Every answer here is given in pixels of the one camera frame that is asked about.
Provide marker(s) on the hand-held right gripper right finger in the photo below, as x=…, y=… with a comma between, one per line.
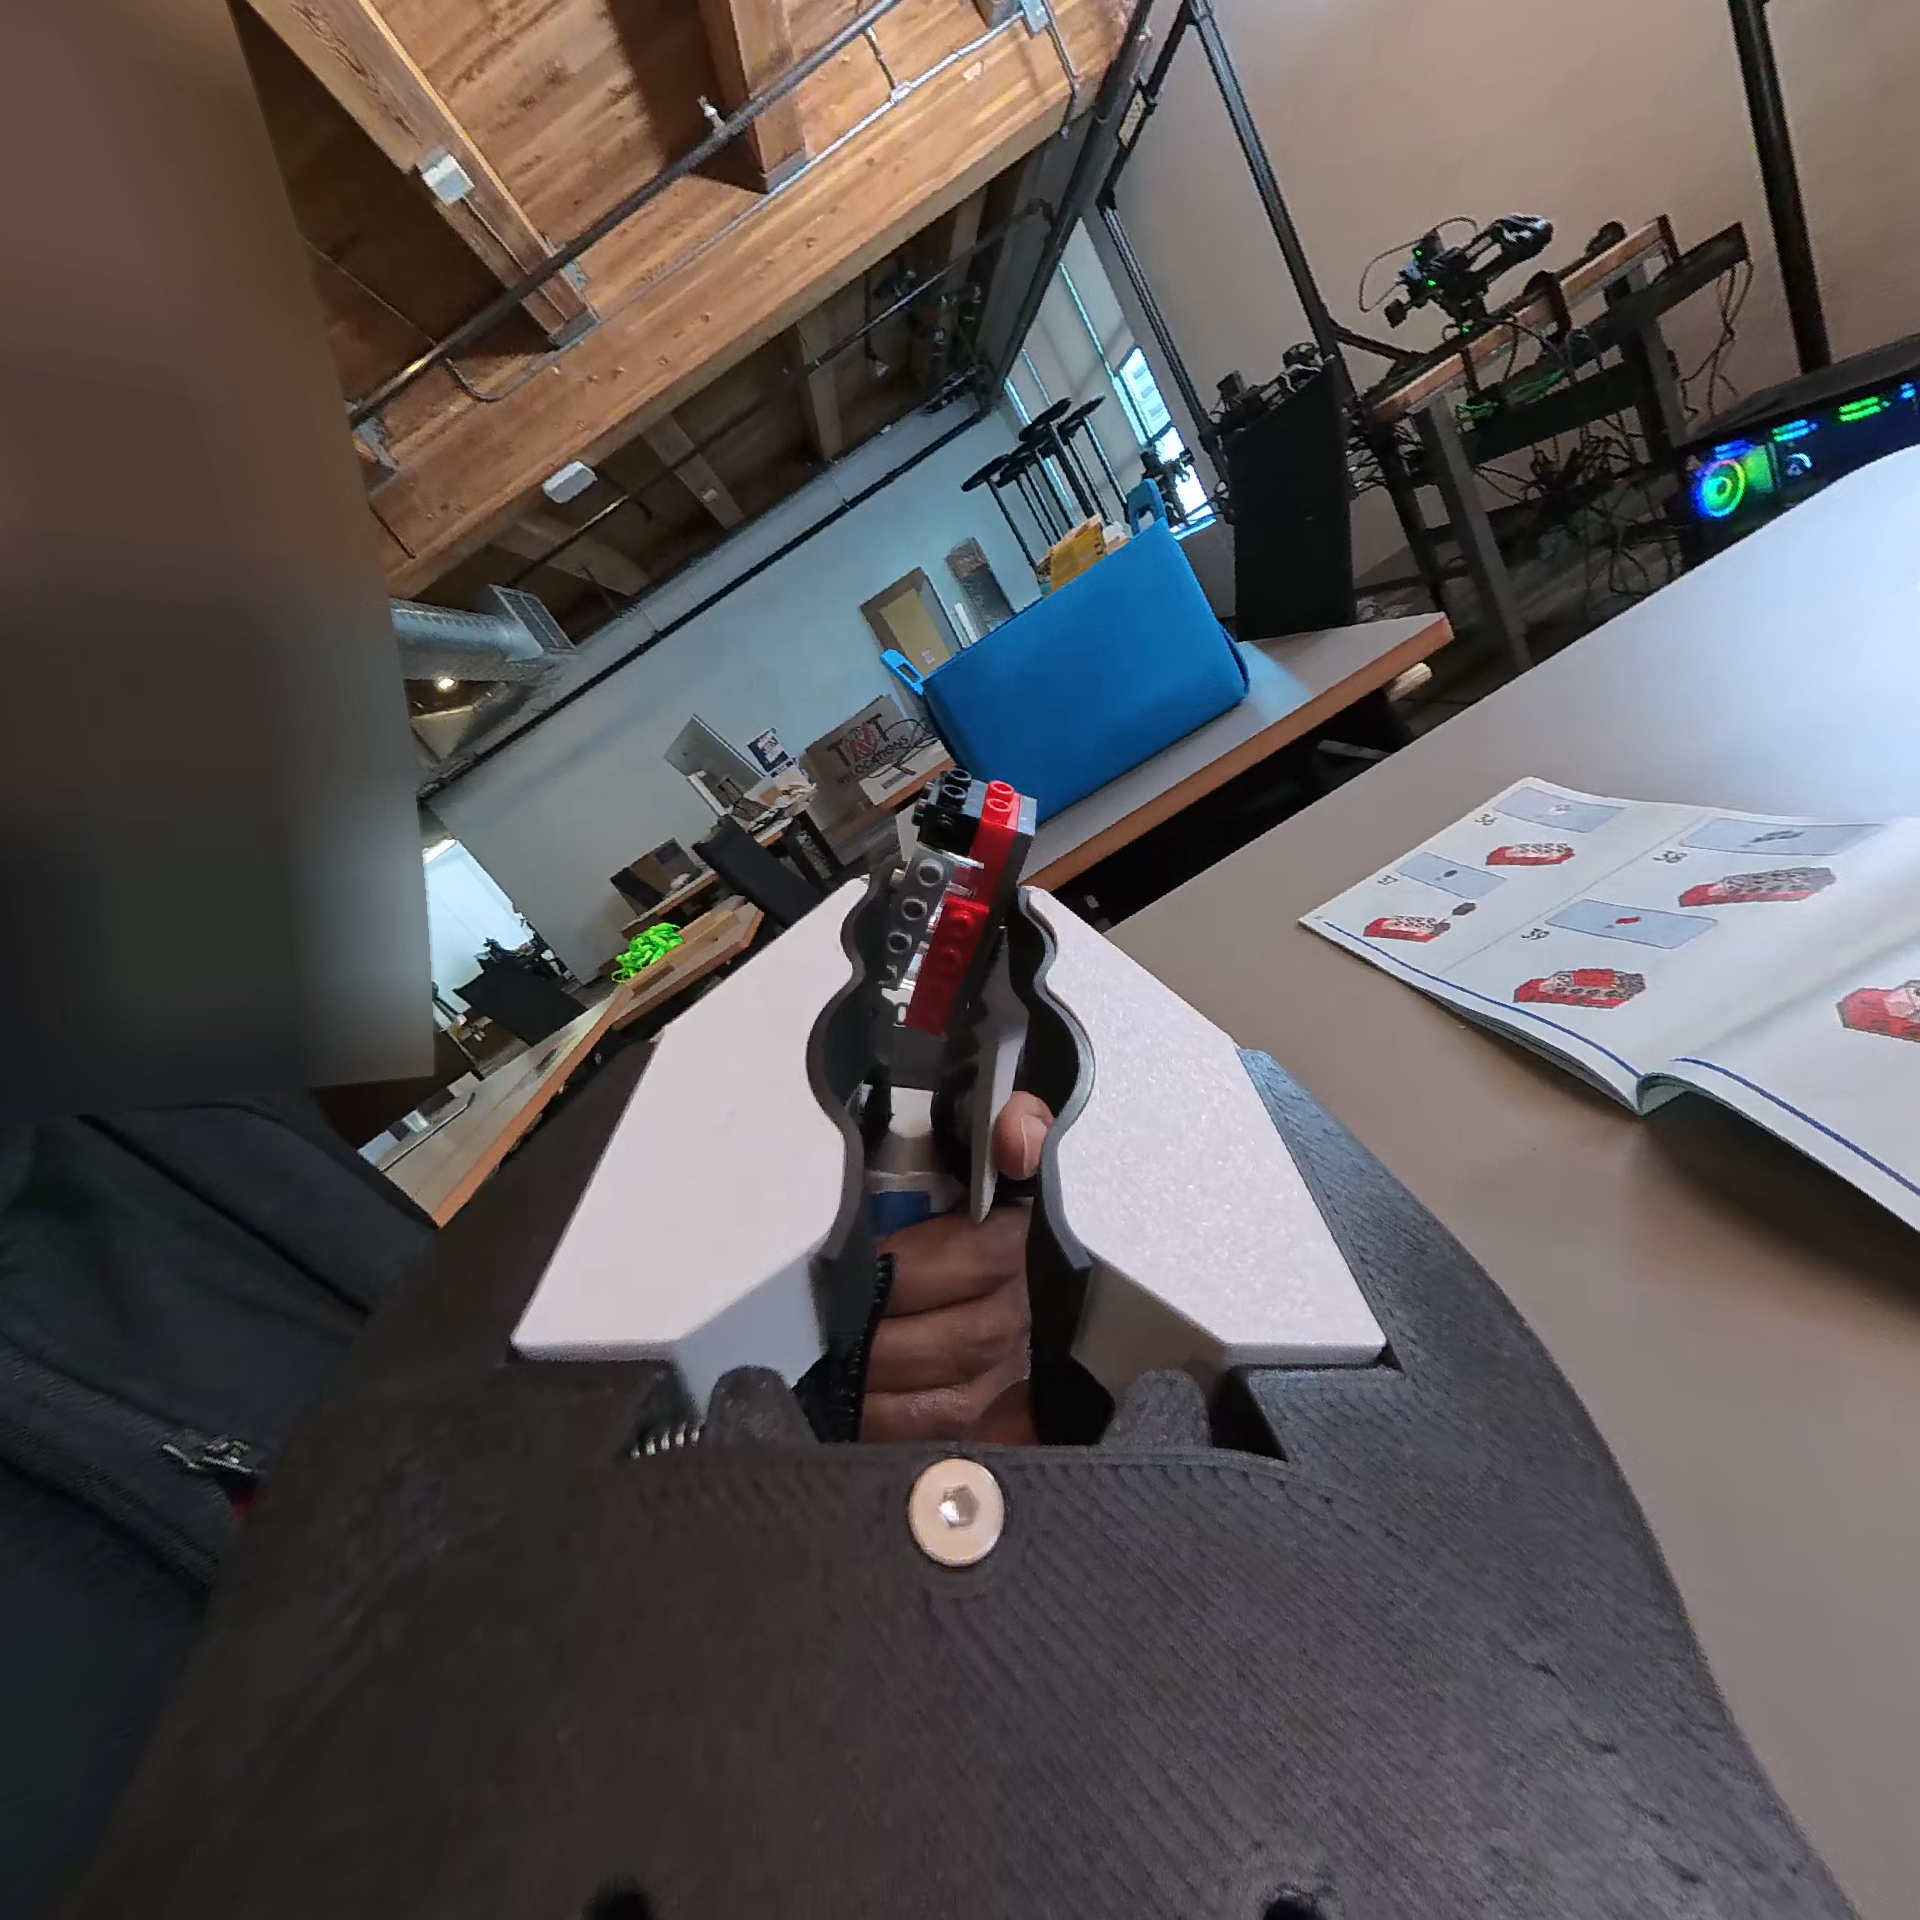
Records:
x=1215, y=1201

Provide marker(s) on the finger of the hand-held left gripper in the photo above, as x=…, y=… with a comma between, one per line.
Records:
x=986, y=1154

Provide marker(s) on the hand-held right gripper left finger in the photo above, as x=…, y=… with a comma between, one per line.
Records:
x=705, y=1184

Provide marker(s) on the red and clear brick assembly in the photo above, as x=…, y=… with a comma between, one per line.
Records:
x=974, y=961

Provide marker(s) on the grey desk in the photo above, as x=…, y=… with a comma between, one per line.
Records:
x=1501, y=674

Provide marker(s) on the person's left hand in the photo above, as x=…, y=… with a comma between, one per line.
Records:
x=945, y=1318

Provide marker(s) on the wooden top table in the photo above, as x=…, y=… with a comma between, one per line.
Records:
x=525, y=1094

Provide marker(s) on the bright green item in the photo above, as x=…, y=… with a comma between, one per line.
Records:
x=648, y=948

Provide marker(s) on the cardboard box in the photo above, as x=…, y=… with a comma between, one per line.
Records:
x=863, y=757

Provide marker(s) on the toy brick instruction booklet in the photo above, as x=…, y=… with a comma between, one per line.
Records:
x=1575, y=961

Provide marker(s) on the blue felt box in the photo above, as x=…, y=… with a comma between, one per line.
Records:
x=1079, y=690

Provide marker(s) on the wooden framed board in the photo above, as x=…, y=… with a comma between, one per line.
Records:
x=910, y=614

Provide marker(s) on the grey table with wooden edge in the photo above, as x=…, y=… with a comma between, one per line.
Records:
x=1319, y=661

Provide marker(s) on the person's dark jacket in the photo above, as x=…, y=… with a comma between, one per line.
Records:
x=150, y=1275

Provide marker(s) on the yellow box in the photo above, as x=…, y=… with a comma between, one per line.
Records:
x=1073, y=557

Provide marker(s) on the black fabric panel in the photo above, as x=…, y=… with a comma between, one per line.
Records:
x=1289, y=510

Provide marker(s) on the black bar stools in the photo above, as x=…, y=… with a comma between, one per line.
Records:
x=1044, y=450

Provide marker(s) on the wooden top workbench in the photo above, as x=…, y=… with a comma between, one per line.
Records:
x=1464, y=524

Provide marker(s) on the tall paned window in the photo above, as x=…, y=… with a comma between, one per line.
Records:
x=1141, y=404

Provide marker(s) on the computer with rainbow lights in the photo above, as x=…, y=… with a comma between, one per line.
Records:
x=1741, y=480

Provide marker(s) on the black metal pole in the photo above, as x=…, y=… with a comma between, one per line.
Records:
x=1260, y=164

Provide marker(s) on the black light stand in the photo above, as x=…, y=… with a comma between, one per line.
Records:
x=1786, y=180

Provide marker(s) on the silver air duct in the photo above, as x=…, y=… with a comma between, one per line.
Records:
x=465, y=638

